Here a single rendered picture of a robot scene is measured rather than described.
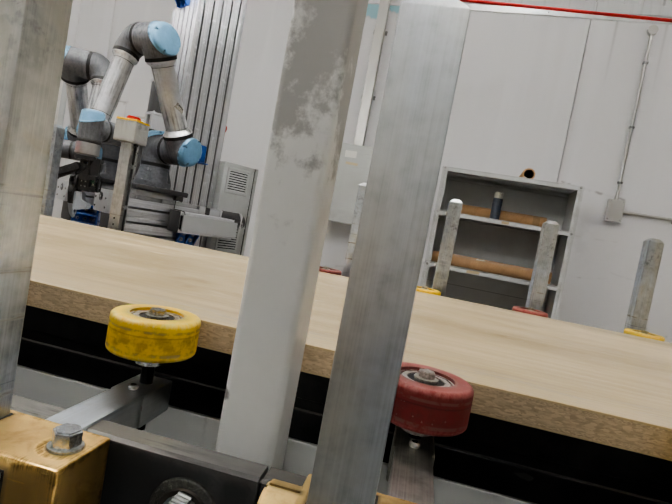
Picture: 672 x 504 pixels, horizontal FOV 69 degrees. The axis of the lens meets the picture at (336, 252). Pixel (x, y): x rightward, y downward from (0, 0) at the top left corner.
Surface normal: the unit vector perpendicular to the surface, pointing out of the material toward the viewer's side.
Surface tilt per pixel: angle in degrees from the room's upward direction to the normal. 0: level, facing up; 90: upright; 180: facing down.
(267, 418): 90
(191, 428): 90
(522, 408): 90
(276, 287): 90
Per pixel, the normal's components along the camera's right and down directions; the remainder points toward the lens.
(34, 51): 0.97, 0.19
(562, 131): -0.25, 0.00
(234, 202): 0.70, 0.17
